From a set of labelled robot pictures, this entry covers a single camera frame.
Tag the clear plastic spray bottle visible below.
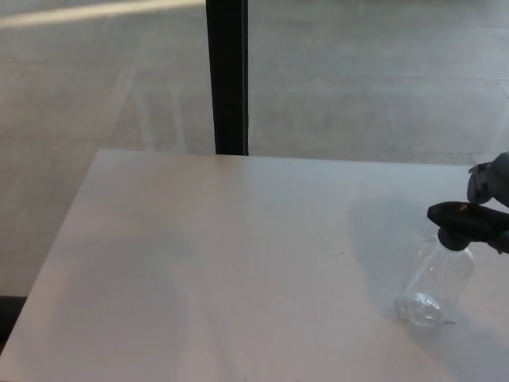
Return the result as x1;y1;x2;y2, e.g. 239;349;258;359
394;234;476;325

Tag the black window frame post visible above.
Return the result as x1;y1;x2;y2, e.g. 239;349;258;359
205;0;251;157

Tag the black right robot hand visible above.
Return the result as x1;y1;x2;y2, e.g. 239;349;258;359
465;150;509;255

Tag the black trigger spray lid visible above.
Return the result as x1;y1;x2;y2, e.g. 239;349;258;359
426;201;509;253

